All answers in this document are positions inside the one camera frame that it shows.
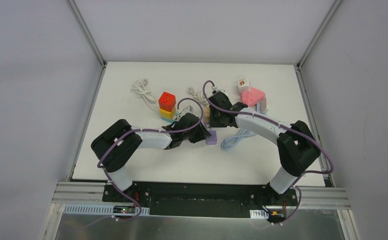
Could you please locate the beige cube adapter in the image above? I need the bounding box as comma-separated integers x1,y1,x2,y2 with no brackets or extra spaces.
203,106,210,124

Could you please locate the purple power strip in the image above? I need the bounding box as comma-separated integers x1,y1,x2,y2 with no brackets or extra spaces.
206,130,217,146

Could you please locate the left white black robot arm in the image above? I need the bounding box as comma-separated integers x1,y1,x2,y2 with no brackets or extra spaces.
91,113,211,202

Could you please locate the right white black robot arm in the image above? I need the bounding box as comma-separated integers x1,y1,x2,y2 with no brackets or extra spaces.
208,90,321,205

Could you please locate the pink triangular power socket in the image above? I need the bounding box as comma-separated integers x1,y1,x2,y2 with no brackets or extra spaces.
241,87,266,107

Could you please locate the yellow cube adapter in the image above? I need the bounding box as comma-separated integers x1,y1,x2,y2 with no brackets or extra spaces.
159,107,176,120

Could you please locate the teal power strip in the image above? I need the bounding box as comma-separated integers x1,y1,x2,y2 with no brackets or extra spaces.
161,117,175,123

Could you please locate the red cube adapter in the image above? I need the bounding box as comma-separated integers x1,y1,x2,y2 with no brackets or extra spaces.
158,92,176,112

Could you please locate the light blue power strip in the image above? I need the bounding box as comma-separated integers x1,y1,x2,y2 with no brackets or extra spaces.
256,99,270,114

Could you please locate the white cube adapter with picture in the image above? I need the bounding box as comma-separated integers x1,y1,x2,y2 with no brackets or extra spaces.
238,78,251,94

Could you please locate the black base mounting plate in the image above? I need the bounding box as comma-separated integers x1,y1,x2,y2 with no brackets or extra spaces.
102,181,298,219

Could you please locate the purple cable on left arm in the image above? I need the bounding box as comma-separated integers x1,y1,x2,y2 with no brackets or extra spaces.
97,97,204,222

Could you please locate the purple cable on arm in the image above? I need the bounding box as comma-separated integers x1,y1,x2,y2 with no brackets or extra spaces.
97,97,204,222
202,80,334,226

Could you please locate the light blue coiled cable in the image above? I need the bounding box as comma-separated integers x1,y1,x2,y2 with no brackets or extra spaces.
221,128,257,152

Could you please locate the white coiled cable middle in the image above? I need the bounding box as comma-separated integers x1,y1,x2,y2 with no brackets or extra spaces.
187,86,209,108

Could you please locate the white coiled cable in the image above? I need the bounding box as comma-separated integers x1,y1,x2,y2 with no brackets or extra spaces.
130,78,160,114
187,86,209,108

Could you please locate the white coiled cable left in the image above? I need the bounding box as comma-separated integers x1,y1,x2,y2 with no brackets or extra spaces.
130,78,160,114

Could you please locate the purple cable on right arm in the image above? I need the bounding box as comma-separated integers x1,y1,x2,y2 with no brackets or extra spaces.
202,80,334,226

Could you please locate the aluminium frame rail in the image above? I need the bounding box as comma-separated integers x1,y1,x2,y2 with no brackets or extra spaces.
52,181,351,211

